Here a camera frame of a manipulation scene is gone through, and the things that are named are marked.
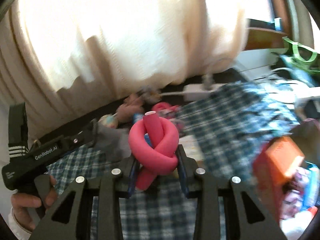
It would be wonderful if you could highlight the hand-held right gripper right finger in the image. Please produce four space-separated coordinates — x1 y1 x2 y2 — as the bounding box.
175 145 288 240

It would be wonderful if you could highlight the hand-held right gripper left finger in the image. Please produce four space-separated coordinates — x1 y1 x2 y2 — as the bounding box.
29 152 139 240

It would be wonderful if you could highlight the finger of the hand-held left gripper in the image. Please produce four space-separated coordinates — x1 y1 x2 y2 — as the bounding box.
62 119 100 150

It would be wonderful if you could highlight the knotted pink foam roller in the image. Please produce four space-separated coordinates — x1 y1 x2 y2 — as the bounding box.
128 110 179 190

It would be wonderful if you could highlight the orange storage box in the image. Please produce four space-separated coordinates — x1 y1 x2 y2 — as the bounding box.
252 136 305 223

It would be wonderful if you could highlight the person's left hand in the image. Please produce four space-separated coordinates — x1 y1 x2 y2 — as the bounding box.
10 175 58 232

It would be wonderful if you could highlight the grey cloth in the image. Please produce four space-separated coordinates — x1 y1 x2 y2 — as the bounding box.
96 125 130 155

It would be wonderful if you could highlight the pastel fluffy ball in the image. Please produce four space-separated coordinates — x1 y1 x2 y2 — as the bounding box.
98 114 119 130

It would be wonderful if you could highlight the pink foam hair roller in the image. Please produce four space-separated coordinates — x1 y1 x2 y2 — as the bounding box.
151 102 182 117

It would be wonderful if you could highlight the blue plaid cloth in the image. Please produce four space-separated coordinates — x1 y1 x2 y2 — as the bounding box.
47 81 300 240

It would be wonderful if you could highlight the grey sock ball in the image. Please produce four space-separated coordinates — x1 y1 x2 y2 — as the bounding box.
141 86 163 103

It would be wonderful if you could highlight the white power strip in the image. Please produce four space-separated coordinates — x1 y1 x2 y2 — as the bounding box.
183 82 225 101

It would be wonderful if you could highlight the cream curtain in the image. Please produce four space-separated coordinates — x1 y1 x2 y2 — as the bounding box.
0 0 250 140

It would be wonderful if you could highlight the wooden shelf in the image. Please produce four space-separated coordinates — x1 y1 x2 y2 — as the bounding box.
244 17 288 52

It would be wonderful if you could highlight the green bag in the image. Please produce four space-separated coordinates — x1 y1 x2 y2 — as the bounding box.
271 37 319 75

